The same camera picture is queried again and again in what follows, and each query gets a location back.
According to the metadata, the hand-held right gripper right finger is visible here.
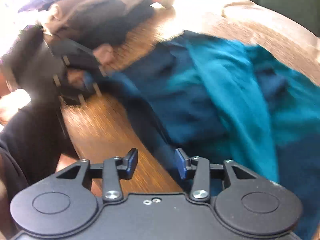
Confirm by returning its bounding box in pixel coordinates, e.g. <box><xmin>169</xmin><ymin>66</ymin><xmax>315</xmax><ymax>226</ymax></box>
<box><xmin>175</xmin><ymin>148</ymin><xmax>258</xmax><ymax>202</ymax></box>

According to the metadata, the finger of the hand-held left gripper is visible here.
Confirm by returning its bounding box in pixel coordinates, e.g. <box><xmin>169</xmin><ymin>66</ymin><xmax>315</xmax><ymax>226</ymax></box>
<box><xmin>53</xmin><ymin>70</ymin><xmax>102</xmax><ymax>105</ymax></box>
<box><xmin>50</xmin><ymin>39</ymin><xmax>108</xmax><ymax>77</ymax></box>

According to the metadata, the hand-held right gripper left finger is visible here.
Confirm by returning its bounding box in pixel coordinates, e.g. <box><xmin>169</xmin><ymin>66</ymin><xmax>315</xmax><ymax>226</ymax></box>
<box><xmin>55</xmin><ymin>148</ymin><xmax>138</xmax><ymax>202</ymax></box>

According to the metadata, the teal blue garment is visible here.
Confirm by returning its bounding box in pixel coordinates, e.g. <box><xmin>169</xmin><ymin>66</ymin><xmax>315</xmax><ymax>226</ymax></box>
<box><xmin>84</xmin><ymin>30</ymin><xmax>320</xmax><ymax>240</ymax></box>

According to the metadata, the black garment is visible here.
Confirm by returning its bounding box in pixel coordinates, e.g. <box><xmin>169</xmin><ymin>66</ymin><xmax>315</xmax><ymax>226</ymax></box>
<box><xmin>67</xmin><ymin>0</ymin><xmax>155</xmax><ymax>50</ymax></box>

